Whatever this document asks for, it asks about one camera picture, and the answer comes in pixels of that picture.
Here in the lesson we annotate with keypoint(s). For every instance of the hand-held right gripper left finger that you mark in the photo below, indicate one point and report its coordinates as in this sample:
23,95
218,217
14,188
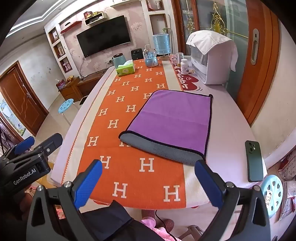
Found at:
89,183

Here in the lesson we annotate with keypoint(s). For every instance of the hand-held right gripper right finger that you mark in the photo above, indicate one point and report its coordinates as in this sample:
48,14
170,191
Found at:
207,183

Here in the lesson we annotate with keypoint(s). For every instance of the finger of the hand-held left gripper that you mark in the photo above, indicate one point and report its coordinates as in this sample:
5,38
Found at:
49,143
23,144

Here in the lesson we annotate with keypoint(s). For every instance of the purple and grey towel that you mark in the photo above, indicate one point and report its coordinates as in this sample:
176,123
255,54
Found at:
173,120

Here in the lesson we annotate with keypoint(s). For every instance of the light blue plastic stool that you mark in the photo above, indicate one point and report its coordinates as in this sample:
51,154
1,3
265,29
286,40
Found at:
274,191
66,105

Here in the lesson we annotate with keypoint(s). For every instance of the orange patterned blanket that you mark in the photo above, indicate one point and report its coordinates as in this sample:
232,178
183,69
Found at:
129,171

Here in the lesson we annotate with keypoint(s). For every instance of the person's dark pants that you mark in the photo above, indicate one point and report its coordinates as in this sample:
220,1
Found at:
108,222

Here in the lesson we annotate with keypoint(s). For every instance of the brown wooden door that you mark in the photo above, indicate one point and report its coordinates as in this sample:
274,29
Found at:
22,99

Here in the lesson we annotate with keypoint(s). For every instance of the dark green smartphone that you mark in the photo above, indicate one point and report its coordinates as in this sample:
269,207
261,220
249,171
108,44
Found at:
254,162

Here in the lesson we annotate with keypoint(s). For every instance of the pink box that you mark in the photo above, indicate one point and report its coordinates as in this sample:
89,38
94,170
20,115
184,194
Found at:
60,85

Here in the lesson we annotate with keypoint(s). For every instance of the wooden television cabinet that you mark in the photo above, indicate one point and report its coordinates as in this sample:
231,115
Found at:
76,87

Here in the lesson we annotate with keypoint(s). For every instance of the pink fluffy garment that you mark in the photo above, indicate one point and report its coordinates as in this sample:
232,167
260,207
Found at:
159,231

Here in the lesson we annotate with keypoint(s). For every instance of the pile of plastic packages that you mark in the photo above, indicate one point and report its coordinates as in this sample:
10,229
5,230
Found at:
289,185

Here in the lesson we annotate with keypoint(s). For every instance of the red cartoon table mat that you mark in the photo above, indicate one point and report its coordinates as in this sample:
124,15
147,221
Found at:
190,83

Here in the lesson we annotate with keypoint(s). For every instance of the green tissue box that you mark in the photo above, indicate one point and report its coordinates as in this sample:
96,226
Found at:
125,69

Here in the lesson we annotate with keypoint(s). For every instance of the teal electric kettle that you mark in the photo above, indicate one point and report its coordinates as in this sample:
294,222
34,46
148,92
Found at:
119,61

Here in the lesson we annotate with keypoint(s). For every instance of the white countertop appliance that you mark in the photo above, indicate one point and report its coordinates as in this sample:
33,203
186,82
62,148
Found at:
215,67

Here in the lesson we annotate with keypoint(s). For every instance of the white pill bottle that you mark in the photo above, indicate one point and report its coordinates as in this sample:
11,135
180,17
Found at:
184,67

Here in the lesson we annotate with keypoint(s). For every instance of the black small appliance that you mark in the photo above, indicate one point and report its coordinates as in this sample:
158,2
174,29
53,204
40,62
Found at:
137,54

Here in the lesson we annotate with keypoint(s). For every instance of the pink pig figurine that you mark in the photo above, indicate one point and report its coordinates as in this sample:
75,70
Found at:
173,59

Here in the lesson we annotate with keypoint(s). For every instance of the white cover cloth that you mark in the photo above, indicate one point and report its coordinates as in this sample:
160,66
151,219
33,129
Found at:
210,38

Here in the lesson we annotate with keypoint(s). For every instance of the blue cylindrical basket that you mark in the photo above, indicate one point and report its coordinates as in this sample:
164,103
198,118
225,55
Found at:
161,44

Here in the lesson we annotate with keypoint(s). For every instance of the colourful wall poster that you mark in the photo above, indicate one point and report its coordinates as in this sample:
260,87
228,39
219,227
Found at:
10,118

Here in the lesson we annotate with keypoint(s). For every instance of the red wall shelf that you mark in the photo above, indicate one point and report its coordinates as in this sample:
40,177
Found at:
70,26

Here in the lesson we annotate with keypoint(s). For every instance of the wooden sliding door frame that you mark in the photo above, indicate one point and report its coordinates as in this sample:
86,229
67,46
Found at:
259,76

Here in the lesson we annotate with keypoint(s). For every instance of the black wall television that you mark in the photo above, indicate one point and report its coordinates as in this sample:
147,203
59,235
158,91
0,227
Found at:
104,37

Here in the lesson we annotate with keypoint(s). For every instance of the white wall shelf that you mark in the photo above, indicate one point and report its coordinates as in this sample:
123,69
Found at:
94,19

